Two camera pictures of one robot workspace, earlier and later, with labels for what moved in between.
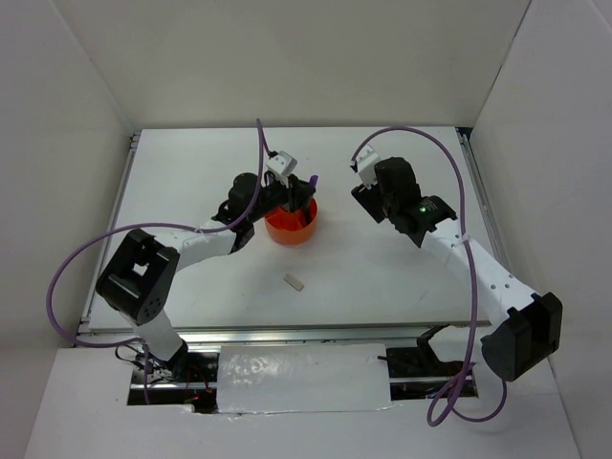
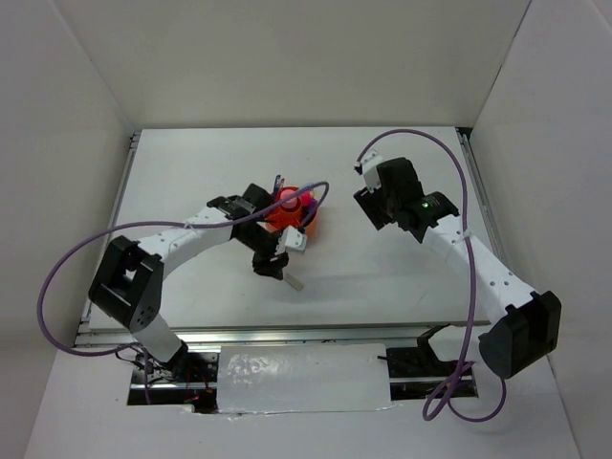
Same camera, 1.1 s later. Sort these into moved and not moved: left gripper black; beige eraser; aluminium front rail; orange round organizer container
Moved: left gripper black
Not moved: beige eraser; aluminium front rail; orange round organizer container
